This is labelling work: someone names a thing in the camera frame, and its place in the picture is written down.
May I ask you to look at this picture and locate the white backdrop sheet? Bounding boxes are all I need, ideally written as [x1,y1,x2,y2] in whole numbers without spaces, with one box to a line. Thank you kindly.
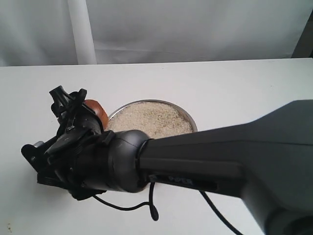
[0,0,313,66]

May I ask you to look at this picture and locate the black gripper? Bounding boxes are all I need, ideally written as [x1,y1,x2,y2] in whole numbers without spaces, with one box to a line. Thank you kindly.
[37,86,113,200]

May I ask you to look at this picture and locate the brown wooden cup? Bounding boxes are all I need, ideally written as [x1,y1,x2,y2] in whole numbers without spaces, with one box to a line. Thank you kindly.
[81,99,109,133]

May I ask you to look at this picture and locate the white vertical pole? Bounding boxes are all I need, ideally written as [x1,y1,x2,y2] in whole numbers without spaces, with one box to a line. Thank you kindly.
[67,0,97,65]

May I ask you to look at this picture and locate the round metal rice tray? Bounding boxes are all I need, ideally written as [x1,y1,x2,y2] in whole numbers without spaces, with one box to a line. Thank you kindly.
[107,99,198,139]

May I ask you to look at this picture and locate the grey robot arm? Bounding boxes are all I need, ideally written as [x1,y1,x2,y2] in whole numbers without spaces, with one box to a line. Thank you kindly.
[22,87,313,235]

